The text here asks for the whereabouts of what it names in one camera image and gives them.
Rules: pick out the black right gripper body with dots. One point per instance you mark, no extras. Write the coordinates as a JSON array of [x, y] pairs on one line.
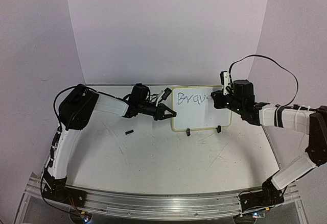
[[234, 103]]

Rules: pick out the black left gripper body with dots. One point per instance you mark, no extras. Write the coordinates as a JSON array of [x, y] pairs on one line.
[[144, 102]]

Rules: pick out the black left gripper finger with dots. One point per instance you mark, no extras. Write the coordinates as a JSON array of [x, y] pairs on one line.
[[166, 116], [167, 110]]

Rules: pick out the yellow framed small whiteboard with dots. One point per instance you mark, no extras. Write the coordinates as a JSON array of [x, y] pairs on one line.
[[195, 109]]

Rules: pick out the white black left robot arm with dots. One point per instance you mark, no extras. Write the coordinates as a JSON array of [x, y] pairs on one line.
[[73, 115]]

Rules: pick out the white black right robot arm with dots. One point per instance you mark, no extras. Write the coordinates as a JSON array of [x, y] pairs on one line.
[[308, 121]]

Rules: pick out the black whiteboard stand clip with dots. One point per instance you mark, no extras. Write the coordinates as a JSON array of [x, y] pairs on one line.
[[218, 129], [188, 132]]

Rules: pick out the right green circuit board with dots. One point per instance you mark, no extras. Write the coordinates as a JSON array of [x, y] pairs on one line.
[[260, 213]]

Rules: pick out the green circuit board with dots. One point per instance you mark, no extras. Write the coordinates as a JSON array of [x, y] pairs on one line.
[[260, 213], [80, 216]]

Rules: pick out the left green circuit board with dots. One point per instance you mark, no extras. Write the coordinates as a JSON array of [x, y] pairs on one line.
[[80, 216]]

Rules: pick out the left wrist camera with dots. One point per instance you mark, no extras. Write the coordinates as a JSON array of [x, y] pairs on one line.
[[163, 95]]

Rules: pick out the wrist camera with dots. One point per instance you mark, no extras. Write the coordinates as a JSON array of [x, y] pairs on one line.
[[226, 81], [163, 95]]

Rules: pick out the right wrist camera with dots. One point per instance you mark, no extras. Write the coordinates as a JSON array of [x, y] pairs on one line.
[[226, 81]]

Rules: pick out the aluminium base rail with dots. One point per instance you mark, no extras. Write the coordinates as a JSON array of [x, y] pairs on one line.
[[171, 207]]

